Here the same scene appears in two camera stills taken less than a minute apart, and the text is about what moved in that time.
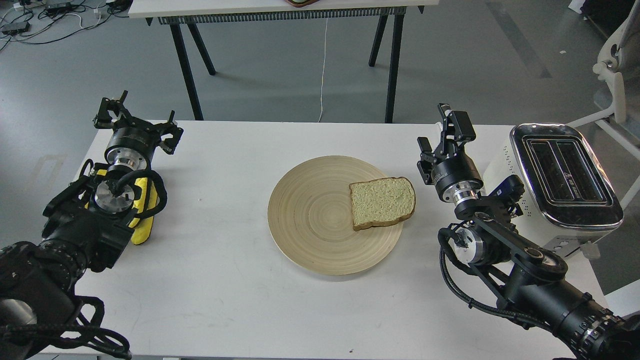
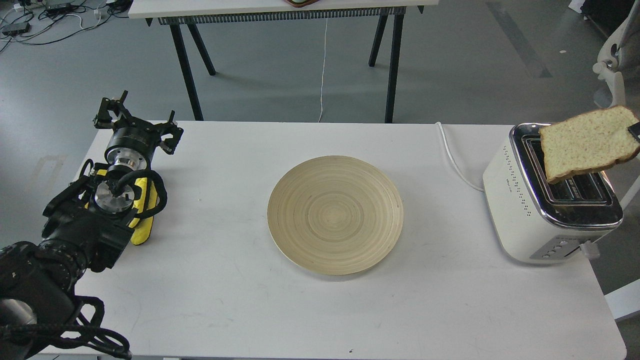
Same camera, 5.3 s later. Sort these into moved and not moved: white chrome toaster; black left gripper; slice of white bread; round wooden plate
Moved: slice of white bread
Not moved: round wooden plate; white chrome toaster; black left gripper
